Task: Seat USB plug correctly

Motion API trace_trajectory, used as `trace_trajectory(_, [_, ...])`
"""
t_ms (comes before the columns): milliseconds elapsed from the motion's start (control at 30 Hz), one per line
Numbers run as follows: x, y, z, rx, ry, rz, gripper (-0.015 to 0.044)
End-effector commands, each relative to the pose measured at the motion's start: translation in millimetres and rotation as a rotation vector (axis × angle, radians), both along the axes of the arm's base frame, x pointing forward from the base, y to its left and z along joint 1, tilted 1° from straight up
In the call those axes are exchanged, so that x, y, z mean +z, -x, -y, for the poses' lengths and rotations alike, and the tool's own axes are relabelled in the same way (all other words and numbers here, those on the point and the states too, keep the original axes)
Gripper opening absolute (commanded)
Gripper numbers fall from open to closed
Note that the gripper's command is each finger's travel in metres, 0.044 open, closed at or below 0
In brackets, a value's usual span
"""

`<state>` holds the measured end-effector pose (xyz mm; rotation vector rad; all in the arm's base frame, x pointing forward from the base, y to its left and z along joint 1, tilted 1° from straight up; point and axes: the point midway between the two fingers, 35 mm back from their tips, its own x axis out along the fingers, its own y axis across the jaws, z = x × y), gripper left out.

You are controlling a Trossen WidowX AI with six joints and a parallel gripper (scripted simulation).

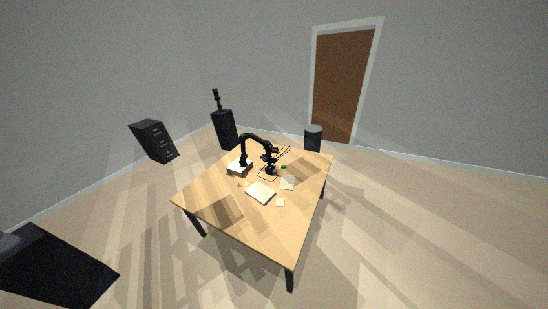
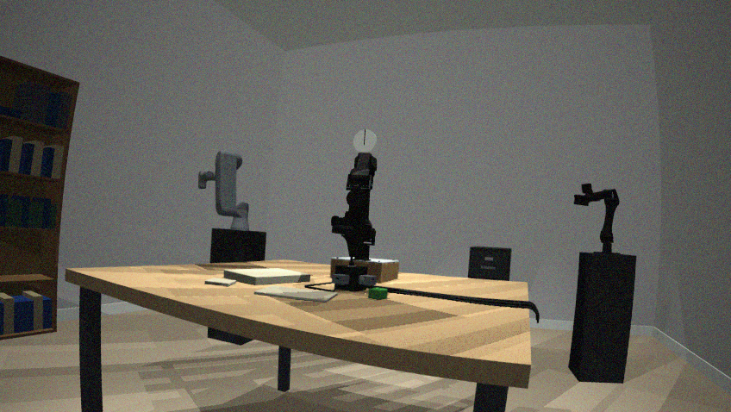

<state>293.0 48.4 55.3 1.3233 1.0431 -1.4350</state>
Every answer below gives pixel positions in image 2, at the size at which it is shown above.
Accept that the small green block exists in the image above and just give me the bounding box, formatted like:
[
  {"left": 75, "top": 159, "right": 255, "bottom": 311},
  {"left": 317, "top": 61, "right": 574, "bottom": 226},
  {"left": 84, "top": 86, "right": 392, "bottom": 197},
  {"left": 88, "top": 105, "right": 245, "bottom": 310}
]
[{"left": 368, "top": 288, "right": 388, "bottom": 300}]

